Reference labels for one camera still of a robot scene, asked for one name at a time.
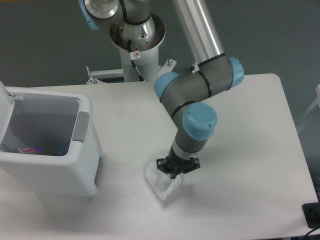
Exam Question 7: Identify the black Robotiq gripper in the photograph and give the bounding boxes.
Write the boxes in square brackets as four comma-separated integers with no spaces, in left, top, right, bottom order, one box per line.
[156,147,201,179]

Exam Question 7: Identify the clear plastic wrapper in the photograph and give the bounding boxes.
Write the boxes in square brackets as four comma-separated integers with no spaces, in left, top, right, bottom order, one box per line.
[143,149,183,201]

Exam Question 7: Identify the crushed clear plastic bottle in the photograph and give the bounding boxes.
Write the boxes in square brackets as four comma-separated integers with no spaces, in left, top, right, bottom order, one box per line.
[14,147,44,155]

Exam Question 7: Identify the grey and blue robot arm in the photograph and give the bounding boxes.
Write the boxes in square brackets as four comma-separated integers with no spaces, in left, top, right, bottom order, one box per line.
[79,0,244,179]

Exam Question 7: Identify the white trash can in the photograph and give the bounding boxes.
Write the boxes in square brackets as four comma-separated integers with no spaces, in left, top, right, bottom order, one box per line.
[0,87,103,196]

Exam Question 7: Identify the white trash can lid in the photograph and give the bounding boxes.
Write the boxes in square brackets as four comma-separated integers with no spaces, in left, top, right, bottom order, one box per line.
[0,82,24,153]

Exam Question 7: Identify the black device at table edge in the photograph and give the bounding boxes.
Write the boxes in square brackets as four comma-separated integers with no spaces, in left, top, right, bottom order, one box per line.
[302,202,320,229]

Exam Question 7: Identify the white object at right edge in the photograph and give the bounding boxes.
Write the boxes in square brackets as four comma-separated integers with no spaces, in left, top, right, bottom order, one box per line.
[296,84,320,133]

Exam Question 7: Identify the black cable on pedestal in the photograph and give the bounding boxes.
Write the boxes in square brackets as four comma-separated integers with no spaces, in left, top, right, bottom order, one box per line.
[127,39,146,82]

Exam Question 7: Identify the white metal frame bracket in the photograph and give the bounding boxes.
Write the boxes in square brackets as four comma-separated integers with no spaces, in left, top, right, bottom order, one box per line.
[85,58,201,85]

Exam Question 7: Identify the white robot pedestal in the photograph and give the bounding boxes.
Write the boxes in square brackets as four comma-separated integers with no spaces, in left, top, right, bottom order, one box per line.
[109,13,166,82]

